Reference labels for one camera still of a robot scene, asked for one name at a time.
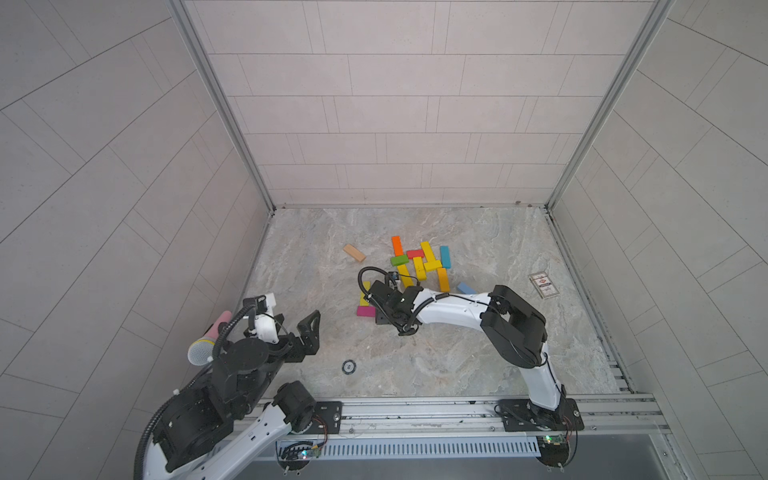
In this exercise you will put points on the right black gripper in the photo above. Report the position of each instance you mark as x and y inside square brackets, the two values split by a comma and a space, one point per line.
[380, 316]

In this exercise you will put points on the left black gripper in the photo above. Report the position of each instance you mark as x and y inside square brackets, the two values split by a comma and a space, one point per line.
[298, 352]

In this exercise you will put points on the magenta block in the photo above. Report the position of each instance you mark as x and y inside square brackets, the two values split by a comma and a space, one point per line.
[366, 311]

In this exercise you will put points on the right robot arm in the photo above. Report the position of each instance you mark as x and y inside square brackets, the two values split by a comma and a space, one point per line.
[514, 328]

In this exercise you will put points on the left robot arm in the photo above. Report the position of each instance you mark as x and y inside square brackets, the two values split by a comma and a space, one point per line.
[188, 435]

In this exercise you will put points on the green block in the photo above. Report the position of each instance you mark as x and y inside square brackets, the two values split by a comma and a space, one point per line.
[399, 260]

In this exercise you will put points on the yellow block short vertical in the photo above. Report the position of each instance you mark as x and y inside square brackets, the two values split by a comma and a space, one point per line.
[419, 268]

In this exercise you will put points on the orange block lower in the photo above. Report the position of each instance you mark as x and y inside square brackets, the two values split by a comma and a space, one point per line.
[443, 280]

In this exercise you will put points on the orange block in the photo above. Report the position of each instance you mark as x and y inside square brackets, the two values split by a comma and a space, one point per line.
[397, 246]
[443, 280]

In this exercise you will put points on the orange block top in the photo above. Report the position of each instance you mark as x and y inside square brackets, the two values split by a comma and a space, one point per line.
[397, 246]

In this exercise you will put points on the yellow block small horizontal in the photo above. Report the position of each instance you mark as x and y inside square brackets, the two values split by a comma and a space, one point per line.
[432, 265]

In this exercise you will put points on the tan wooden block far left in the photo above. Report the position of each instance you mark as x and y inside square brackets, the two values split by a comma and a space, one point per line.
[353, 252]

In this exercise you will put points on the yellow block upper diagonal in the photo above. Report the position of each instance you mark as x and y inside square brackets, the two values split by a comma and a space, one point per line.
[428, 252]

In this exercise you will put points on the teal block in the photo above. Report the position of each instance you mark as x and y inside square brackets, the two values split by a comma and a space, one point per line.
[445, 257]

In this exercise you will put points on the light blue block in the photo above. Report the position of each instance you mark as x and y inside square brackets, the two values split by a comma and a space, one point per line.
[465, 289]

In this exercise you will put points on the pink microphone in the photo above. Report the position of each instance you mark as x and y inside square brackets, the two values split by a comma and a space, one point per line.
[200, 350]

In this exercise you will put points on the left circuit board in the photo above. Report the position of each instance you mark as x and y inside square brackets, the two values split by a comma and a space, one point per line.
[295, 457]

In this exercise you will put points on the circuit board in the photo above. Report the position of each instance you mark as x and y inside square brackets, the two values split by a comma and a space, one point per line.
[554, 450]
[295, 457]

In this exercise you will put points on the small printed card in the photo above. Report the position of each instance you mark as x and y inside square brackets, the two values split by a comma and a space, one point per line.
[544, 285]

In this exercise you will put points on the right circuit board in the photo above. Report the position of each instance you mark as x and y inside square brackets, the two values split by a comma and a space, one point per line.
[554, 450]

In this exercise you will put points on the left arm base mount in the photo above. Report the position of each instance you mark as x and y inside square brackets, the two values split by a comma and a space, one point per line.
[321, 417]

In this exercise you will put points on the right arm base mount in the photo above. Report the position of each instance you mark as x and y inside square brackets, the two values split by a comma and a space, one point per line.
[523, 416]

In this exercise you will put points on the aluminium rail frame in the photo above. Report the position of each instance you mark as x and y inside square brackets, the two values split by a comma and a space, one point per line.
[464, 417]

